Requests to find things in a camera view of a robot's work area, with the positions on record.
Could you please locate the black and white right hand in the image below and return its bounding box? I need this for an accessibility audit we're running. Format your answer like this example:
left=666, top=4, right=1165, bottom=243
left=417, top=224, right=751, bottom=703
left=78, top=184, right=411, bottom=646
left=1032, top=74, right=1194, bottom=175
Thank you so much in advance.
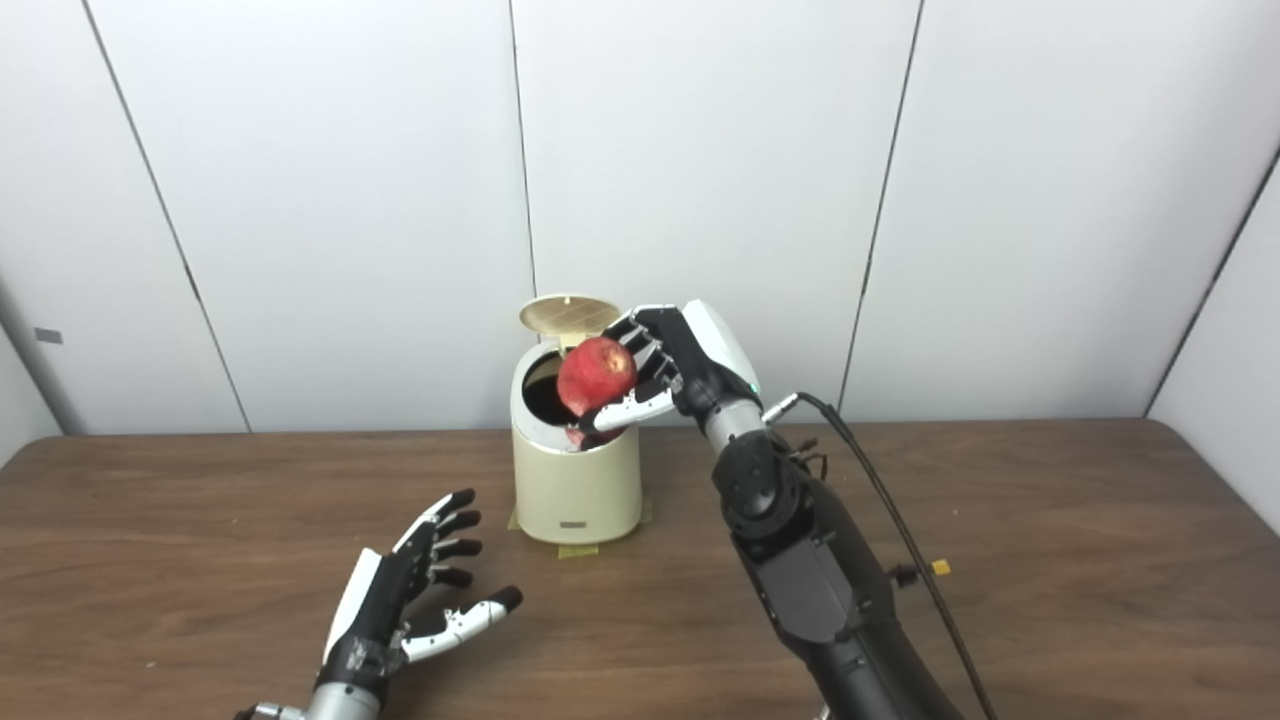
left=578, top=298, right=763, bottom=443

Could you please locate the black and white left hand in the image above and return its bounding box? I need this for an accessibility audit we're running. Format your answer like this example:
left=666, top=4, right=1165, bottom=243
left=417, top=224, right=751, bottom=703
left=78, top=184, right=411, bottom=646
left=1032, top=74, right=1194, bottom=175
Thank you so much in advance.
left=315, top=488, right=524, bottom=701

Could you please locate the red apple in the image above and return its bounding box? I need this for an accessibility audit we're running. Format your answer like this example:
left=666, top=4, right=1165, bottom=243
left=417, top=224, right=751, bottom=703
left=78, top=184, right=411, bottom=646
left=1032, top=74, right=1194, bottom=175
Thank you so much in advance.
left=557, top=337, right=639, bottom=418

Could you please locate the cream round bin lid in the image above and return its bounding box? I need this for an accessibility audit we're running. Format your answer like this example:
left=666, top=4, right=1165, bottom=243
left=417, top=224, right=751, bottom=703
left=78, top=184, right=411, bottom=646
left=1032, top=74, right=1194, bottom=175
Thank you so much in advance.
left=519, top=294, right=622, bottom=351

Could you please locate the cream-colored bin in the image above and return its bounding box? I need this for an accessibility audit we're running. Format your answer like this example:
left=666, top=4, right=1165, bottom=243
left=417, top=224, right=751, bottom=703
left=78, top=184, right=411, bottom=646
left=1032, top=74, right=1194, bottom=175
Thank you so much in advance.
left=509, top=340, right=643, bottom=546

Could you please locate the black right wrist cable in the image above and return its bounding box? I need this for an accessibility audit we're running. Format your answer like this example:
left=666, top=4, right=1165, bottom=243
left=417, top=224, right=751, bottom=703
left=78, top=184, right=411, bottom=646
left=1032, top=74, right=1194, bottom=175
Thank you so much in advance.
left=762, top=392, right=1001, bottom=720

